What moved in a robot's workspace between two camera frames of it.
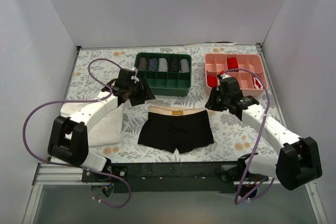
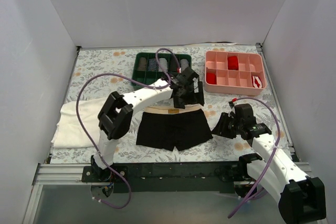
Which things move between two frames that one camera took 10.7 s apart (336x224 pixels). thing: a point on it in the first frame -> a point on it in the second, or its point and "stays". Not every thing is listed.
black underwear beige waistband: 176,127 stays
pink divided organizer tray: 250,68 stays
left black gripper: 140,92 -> 189,95
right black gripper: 213,100 -> 228,125
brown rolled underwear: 143,64 stays
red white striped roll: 257,84 stays
